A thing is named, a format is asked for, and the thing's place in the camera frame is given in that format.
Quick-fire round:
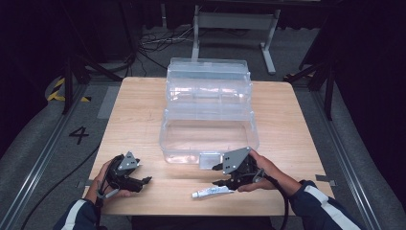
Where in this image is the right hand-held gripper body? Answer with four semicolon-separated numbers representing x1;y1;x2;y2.
221;146;266;192

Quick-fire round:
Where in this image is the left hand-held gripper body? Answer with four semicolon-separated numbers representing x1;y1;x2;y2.
104;150;144;194

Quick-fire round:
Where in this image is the white squeeze tube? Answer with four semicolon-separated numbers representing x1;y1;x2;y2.
191;185;237;199

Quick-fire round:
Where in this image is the clear plastic storage box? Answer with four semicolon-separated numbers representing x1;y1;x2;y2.
158;57;260;171

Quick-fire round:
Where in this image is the person's left hand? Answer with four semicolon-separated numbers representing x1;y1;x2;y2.
83;158;136;206

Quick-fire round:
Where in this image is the person's right hand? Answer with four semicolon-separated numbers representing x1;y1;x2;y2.
237;149;303;196

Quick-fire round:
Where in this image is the yellow black hazard tape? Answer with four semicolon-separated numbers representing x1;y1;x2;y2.
46;77;93;104

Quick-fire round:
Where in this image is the black metal stand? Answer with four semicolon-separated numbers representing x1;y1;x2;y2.
282;57;340;122
61;54;124;116

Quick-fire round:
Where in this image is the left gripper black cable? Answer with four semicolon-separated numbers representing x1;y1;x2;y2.
95;180;108;230

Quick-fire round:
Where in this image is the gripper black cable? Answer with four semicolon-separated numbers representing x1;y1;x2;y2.
262;173;291;230
95;180;108;230

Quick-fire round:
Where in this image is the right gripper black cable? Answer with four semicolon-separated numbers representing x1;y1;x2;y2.
262;173;291;230

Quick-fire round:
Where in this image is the black floor cable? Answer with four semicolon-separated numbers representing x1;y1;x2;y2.
19;144;102;230

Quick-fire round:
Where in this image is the aluminium floor rail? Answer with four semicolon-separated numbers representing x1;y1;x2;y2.
309;90;382;230
0;83;91;230

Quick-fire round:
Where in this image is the bundle of floor cables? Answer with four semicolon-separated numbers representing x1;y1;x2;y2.
135;26;196;80

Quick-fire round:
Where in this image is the white metal desk frame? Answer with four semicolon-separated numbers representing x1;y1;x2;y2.
190;4;282;77

